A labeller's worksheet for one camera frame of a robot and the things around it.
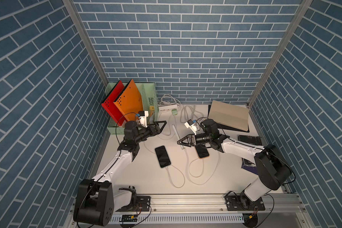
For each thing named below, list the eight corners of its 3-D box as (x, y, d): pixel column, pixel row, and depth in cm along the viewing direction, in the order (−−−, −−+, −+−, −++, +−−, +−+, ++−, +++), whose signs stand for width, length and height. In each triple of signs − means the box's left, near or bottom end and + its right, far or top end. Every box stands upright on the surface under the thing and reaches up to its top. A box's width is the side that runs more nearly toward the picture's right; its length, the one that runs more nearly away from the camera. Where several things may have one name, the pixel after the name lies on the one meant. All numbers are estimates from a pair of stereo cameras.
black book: (238, 140, 102) (239, 138, 99) (238, 135, 105) (239, 132, 103) (260, 145, 100) (262, 143, 97) (259, 139, 103) (261, 136, 101)
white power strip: (159, 115, 113) (159, 113, 111) (158, 109, 117) (158, 106, 115) (179, 112, 116) (179, 109, 113) (177, 106, 120) (177, 103, 118)
